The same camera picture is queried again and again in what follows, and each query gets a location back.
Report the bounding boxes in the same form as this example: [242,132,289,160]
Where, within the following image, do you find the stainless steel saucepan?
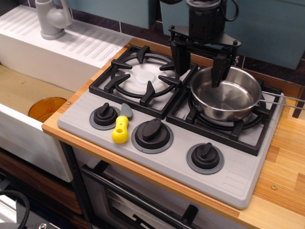
[190,67,304,122]

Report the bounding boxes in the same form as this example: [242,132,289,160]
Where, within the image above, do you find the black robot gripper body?
[168,6,241,56]

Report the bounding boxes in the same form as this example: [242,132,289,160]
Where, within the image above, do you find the yellow handled grey spatula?
[112,103,132,144]

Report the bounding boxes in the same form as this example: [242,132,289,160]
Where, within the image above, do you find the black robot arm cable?
[159,0,239,22]

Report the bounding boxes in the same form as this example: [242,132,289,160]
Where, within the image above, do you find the grey toy faucet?
[35,0,72,40]

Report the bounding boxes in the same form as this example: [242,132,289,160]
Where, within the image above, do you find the black right stove knob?
[186,142,224,175]

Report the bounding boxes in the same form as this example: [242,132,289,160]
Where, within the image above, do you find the black left stove knob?
[89,103,120,131]

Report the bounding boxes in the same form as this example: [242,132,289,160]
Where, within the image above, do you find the black braided cable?
[0,189,31,229]

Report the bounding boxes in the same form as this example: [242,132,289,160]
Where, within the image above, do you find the black stove knob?
[132,118,174,154]
[186,142,224,175]
[89,103,120,131]

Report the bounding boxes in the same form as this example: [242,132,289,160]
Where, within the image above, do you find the white toy sink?
[0,5,131,182]

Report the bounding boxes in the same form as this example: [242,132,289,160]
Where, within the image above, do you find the black right burner grate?
[166,80,282,156]

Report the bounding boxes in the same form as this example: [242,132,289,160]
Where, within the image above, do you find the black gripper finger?
[170,41,191,76]
[211,53,236,88]

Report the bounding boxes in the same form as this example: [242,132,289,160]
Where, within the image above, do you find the black burner grate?
[89,45,198,119]
[166,80,282,156]

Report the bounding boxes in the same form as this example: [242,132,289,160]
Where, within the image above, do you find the black left burner grate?
[89,45,198,119]

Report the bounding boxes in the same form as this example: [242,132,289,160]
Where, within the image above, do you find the teal backsplash panel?
[68,0,305,70]

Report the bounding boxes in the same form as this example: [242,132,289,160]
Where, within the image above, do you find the black middle stove knob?
[132,118,174,154]

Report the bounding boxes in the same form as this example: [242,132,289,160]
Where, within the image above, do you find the black oven door handle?
[81,165,198,229]

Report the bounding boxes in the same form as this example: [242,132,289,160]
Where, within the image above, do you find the orange plastic plate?
[28,97,67,123]

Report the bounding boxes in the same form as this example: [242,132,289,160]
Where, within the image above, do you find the grey toy stove top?
[56,44,286,210]

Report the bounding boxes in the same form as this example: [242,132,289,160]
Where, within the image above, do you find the toy oven door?
[79,161,242,229]

